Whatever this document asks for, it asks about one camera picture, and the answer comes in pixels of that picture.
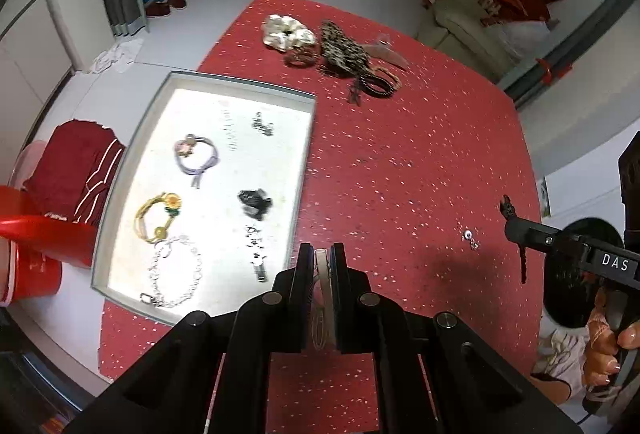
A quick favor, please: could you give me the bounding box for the white shallow tray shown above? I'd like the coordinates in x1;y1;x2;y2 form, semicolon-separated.
90;70;318;329

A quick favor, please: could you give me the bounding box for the white cabinet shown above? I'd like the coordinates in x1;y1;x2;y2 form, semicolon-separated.
0;0;77;125

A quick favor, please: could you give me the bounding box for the white cloth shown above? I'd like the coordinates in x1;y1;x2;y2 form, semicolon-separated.
91;41;144;74

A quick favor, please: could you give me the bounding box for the white satin scrunchie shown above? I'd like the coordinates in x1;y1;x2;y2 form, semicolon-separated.
262;14;317;53

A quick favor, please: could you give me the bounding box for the person's right hand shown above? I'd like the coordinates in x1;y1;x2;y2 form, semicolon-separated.
582;289;640;397

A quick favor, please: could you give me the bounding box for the silver chain bracelet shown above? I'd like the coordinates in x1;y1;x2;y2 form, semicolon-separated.
141;236;203;309

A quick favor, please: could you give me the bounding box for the beige claw hair clip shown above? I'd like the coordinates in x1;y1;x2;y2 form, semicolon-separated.
360;34;412;70

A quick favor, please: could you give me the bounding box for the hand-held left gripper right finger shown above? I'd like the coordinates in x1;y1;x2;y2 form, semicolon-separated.
330;242;586;434

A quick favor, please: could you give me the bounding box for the brown beaded bracelet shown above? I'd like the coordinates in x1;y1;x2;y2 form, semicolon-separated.
372;66;403;93

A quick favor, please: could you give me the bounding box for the black purple hair clip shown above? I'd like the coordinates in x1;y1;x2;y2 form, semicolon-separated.
238;189;273;221

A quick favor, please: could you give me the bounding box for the black hair pin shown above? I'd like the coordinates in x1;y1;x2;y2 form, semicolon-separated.
347;76;366;107

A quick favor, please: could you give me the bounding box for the yellow hair tie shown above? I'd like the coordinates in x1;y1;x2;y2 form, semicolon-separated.
135;193;182;243

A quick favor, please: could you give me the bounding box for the small silver earring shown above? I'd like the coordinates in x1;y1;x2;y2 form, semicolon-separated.
251;112;275;136

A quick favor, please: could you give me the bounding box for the long silver drop earring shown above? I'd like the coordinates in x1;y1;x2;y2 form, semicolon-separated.
246;224;269;283

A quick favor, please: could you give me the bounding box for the red plastic stool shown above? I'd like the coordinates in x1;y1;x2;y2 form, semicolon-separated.
0;186;96;305

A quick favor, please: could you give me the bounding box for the black spiral hair tie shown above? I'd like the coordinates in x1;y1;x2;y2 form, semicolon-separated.
361;66;396;98

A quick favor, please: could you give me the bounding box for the brown spiral hair tie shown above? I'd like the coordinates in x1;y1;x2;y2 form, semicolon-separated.
284;44;318;68

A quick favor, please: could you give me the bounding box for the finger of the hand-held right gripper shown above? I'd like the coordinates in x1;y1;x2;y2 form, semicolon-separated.
504;216;640;289

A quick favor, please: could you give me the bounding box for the red door clamp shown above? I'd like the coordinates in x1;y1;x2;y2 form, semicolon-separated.
536;58;574;85

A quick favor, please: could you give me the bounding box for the leopard print scrunchie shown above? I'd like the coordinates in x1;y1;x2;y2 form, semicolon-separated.
317;20;373;79

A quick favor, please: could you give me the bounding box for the beige snap hair clip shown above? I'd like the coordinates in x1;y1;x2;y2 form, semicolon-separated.
312;249;337;351

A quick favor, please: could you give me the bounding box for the beige sofa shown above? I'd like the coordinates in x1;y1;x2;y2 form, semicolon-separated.
417;0;516;82

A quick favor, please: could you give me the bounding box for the purple hair tie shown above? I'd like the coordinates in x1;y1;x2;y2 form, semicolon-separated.
175;134;221;189

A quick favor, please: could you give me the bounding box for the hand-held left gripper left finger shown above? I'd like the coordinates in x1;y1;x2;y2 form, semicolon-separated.
62;243;317;434

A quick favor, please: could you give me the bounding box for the red striped garment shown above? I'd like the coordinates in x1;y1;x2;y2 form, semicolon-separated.
22;119;127;235

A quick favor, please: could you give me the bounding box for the white plastic bag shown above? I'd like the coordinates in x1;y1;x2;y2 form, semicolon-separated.
500;20;553;60

